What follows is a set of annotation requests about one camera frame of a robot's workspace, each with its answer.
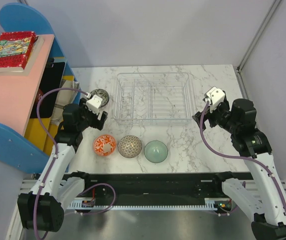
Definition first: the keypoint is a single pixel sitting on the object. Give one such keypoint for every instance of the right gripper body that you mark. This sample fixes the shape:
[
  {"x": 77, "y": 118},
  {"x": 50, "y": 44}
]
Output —
[{"x": 215, "y": 117}]

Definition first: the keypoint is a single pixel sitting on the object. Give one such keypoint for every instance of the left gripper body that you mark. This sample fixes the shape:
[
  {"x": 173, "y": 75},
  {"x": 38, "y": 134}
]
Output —
[{"x": 89, "y": 118}]

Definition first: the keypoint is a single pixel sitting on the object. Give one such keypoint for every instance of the orange floral bowl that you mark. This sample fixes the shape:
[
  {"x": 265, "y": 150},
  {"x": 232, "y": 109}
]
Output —
[{"x": 104, "y": 145}]

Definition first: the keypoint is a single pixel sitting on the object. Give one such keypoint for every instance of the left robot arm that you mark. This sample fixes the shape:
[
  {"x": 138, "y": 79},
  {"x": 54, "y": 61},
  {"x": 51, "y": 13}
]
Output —
[{"x": 43, "y": 208}]

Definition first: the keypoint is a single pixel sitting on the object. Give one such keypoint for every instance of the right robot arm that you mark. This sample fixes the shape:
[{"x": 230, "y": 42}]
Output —
[{"x": 267, "y": 215}]

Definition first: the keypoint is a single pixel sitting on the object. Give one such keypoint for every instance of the brown patterned bowl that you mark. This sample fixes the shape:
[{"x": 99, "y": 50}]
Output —
[{"x": 129, "y": 146}]

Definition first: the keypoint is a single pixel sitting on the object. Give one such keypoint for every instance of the yellow book on shelf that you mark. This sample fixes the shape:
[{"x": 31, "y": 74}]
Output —
[{"x": 37, "y": 135}]

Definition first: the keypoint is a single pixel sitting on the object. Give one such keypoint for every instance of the black book on shelf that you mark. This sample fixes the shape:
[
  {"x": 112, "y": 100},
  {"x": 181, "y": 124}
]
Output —
[{"x": 51, "y": 79}]

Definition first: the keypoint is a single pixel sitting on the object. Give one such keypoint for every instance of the pale green bowl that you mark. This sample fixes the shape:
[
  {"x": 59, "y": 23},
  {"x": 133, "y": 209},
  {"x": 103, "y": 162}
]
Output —
[{"x": 156, "y": 151}]

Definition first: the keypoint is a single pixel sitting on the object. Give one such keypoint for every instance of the blue pink bookshelf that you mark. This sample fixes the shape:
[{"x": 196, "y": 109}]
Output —
[{"x": 17, "y": 93}]

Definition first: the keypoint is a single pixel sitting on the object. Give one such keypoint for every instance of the beige book under red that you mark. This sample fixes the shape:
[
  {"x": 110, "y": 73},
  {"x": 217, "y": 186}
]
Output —
[{"x": 32, "y": 59}]

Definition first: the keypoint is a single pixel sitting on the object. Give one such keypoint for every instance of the red illustrated book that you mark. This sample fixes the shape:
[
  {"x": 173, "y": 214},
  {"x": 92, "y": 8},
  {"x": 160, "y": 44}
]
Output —
[{"x": 15, "y": 50}]

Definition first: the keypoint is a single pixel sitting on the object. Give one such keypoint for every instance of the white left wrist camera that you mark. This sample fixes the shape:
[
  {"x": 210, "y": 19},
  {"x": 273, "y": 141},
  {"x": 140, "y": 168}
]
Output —
[{"x": 93, "y": 103}]

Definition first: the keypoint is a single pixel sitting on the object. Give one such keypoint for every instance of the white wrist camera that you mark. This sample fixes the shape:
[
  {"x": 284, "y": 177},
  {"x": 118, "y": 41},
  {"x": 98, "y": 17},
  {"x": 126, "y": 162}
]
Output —
[
  {"x": 93, "y": 103},
  {"x": 215, "y": 96}
]

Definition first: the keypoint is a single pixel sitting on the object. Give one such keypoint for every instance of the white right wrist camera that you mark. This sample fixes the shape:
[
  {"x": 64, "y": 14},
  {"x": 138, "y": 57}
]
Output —
[{"x": 215, "y": 96}]

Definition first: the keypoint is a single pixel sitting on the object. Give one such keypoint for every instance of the clear wire dish rack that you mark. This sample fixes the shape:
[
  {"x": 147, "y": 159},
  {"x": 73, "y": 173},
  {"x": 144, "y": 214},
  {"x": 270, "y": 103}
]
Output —
[{"x": 152, "y": 98}]

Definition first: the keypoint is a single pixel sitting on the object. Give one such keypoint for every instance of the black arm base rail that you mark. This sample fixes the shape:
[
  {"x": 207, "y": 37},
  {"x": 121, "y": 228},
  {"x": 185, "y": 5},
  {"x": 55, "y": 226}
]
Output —
[{"x": 155, "y": 189}]

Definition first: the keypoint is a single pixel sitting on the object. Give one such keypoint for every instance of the white cable duct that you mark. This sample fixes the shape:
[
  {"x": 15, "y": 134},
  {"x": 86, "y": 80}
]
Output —
[{"x": 210, "y": 204}]

